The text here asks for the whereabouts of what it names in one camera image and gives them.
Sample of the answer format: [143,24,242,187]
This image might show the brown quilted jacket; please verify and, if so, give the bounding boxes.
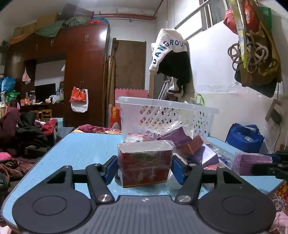
[0,157,34,187]

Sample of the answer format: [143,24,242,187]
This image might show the light purple box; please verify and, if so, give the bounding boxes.
[190,144,220,168]

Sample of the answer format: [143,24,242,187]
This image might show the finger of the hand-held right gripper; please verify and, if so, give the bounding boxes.
[252,162,288,180]
[267,150,288,163]

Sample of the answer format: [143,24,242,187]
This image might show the brown wooden wardrobe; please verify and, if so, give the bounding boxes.
[4,24,111,127]

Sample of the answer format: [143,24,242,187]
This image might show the pink foam mat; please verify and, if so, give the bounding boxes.
[115,88,150,99]

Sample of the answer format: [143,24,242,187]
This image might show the black garment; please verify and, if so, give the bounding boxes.
[157,51,194,90]

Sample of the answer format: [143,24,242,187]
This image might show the window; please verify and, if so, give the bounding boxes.
[201,0,228,31]

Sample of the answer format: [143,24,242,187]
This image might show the black hanging bag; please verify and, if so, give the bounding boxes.
[235,70,278,98]

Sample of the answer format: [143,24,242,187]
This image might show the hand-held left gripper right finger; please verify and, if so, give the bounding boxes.
[172,155,242,206]

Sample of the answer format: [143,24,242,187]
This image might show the wooden board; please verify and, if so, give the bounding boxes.
[111,38,147,97]

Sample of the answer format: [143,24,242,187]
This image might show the olive hanging bag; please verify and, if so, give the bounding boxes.
[234,22,283,87]

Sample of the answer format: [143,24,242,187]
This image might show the red snack packet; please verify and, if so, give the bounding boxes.
[124,133,151,144]

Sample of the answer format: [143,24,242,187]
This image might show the red floral blanket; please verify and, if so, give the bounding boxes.
[76,124,123,135]

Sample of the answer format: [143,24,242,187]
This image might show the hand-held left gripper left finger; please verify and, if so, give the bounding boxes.
[46,155,118,206]

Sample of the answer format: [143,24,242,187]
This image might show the wooden poles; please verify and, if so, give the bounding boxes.
[105,55,116,108]

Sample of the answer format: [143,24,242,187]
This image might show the white hoodie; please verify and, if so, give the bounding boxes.
[148,28,195,99]

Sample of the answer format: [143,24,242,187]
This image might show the red garment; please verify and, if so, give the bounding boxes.
[35,118,58,135]

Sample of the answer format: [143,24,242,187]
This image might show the blue tote bag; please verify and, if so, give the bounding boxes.
[225,123,265,156]

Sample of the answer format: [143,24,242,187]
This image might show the black power adapter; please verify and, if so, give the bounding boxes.
[271,110,283,125]

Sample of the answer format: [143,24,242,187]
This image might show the purple pack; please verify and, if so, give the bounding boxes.
[234,152,273,176]

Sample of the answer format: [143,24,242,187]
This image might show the white plastic bag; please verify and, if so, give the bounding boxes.
[71,89,89,113]

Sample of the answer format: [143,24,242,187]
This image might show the grey-green bundle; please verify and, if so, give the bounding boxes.
[60,3,94,27]

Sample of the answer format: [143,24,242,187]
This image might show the small hanging plastic bag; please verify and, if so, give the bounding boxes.
[22,68,31,85]

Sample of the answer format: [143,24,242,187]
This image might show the cardboard box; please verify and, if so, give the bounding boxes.
[12,22,37,39]
[35,12,61,31]

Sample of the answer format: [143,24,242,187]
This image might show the metal rod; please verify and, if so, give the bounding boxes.
[174,0,211,30]

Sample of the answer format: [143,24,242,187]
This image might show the maroon jacket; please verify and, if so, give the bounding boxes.
[0,107,22,156]

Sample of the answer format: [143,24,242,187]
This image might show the green hanging bag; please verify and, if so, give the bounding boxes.
[258,7,273,30]

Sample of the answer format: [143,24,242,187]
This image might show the green cloth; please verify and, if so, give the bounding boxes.
[34,20,66,37]

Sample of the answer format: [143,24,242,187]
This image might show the red hanging bag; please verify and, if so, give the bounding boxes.
[223,0,260,35]

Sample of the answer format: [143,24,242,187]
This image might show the red patterned cloth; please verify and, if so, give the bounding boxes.
[269,180,288,223]

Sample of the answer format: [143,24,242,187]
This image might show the white plastic basket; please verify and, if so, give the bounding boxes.
[115,96,220,139]

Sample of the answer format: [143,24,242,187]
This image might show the blue mesh bag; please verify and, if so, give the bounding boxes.
[1,76,16,93]

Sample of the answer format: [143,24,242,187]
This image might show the red plastic-wrapped box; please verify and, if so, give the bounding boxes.
[117,140,176,188]

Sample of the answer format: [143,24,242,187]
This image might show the red pipe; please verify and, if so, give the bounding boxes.
[92,12,158,23]

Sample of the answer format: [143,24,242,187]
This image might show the white bag on desk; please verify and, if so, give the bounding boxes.
[49,89,64,104]

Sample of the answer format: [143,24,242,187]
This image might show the coiled beige rope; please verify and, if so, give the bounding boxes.
[228,33,269,73]

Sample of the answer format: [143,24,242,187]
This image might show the red and blue bundle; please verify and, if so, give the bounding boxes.
[88,16,109,25]

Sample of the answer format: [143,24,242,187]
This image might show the red paper bag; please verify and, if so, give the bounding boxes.
[110,106,121,129]

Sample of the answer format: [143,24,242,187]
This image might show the green-trimmed tote bag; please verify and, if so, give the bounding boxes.
[189,94,206,107]

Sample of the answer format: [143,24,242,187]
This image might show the yellow-green strap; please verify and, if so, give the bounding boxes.
[228,0,248,69]

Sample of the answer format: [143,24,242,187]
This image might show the red-brown box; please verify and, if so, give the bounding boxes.
[175,135,204,157]

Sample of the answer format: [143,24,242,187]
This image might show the dark purple box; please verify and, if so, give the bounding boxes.
[157,126,193,148]

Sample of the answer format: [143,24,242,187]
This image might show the black jacket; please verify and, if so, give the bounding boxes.
[16,112,49,156]

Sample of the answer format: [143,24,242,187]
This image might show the metal crutches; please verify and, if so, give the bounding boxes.
[157,75,172,100]

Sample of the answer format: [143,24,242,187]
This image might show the orange plastic bag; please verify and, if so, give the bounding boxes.
[70,87,87,104]

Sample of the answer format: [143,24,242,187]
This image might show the black television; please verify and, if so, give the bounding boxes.
[35,83,56,99]

